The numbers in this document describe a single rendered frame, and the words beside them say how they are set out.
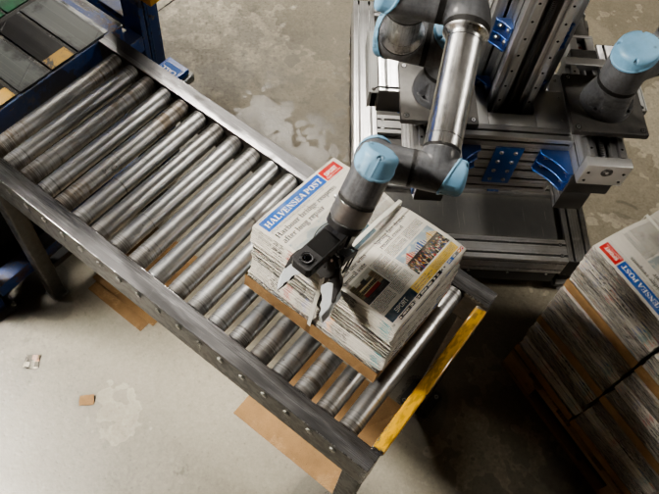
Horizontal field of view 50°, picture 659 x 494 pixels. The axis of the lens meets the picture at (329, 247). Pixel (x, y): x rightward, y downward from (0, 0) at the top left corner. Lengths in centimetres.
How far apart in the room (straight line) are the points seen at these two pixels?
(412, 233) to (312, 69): 182
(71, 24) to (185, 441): 133
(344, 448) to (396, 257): 43
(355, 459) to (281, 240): 49
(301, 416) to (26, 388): 122
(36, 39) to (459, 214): 150
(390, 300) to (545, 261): 124
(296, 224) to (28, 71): 101
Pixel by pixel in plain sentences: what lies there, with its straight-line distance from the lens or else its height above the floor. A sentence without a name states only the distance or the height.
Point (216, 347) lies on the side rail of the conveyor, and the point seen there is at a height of 80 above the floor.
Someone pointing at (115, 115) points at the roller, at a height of 79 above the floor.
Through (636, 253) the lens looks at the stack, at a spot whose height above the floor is 83.
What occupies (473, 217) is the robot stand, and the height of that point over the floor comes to 21.
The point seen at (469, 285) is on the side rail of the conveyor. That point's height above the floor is 80.
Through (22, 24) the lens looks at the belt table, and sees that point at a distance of 234.
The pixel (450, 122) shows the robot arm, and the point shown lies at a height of 129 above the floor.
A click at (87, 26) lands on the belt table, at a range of 229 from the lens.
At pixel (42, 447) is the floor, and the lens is 250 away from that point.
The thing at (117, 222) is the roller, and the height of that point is 79.
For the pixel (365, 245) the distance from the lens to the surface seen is 149.
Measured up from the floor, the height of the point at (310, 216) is 105.
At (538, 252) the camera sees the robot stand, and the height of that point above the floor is 23.
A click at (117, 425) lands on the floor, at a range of 246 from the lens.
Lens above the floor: 232
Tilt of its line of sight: 59 degrees down
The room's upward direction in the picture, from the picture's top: 9 degrees clockwise
